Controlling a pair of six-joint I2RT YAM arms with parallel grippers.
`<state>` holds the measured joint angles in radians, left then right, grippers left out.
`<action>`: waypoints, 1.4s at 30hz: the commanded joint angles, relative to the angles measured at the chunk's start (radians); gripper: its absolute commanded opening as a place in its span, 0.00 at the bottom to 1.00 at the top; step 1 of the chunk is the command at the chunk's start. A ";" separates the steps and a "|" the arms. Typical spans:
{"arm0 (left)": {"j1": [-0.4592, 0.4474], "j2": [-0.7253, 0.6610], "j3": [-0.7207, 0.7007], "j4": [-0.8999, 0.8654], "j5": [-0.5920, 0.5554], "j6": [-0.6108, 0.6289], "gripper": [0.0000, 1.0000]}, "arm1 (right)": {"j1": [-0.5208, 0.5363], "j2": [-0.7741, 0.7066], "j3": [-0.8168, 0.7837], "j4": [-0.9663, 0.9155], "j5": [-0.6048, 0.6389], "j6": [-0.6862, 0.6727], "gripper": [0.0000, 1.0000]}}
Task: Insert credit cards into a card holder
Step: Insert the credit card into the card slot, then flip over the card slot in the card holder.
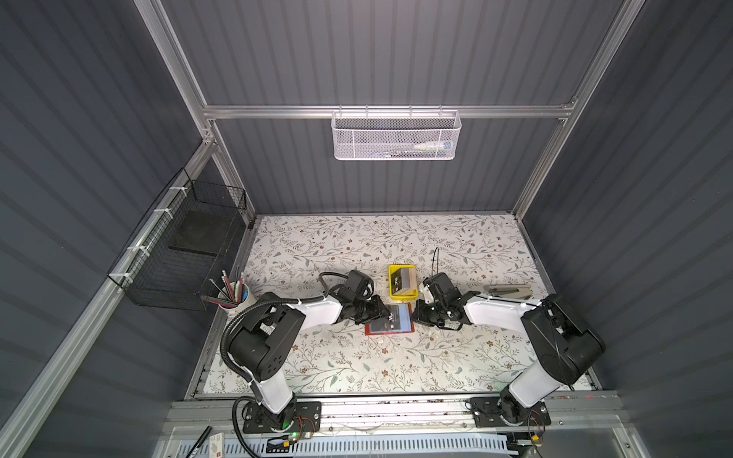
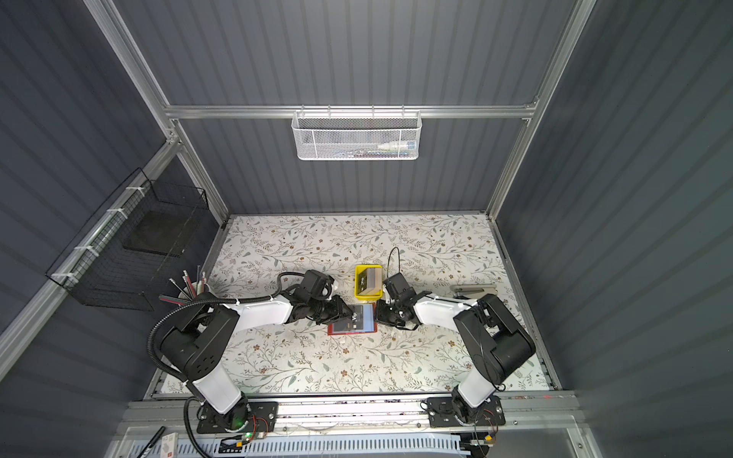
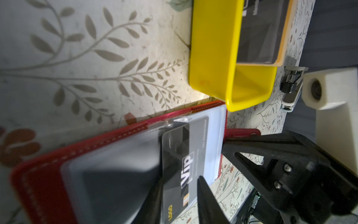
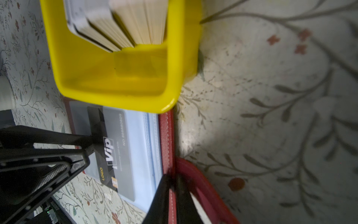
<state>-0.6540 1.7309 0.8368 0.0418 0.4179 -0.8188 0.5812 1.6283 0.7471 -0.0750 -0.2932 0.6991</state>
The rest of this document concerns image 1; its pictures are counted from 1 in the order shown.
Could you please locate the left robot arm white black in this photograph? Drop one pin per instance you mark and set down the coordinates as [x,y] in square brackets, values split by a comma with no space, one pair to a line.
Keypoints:
[257,341]

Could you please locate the stack of cards in tray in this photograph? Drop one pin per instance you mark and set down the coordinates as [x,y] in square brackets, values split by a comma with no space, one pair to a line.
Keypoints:
[408,283]

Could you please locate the beige stapler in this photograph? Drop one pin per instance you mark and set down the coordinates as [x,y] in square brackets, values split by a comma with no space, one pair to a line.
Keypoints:
[519,292]

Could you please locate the yellow plastic card tray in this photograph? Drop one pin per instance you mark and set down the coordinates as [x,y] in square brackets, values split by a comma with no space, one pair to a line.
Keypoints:
[394,281]

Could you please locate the white pen cup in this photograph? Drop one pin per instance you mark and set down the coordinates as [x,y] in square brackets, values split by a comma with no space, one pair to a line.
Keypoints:
[228,292]

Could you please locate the black wire mesh basket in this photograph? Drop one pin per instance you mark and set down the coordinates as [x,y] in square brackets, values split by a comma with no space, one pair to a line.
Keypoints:
[192,236]

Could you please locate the white wire mesh basket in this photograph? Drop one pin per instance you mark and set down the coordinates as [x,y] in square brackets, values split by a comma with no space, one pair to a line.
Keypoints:
[364,137]

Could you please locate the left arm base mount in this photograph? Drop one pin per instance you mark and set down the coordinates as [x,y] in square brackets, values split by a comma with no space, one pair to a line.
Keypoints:
[297,417]

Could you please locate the white tube in basket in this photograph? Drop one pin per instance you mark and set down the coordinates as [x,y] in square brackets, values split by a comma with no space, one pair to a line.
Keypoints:
[438,147]

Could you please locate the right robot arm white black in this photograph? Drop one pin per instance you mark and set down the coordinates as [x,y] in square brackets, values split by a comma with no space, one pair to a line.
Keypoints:
[565,345]

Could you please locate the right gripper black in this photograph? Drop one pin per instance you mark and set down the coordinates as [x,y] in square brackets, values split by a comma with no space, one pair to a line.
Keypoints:
[429,311]

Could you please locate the floral table mat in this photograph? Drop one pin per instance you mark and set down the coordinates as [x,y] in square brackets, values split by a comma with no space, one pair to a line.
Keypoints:
[288,254]

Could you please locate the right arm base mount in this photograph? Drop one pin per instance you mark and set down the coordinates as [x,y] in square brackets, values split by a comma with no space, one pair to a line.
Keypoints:
[498,412]

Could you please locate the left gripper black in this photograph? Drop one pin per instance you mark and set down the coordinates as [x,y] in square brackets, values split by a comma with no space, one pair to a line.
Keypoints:
[375,312]

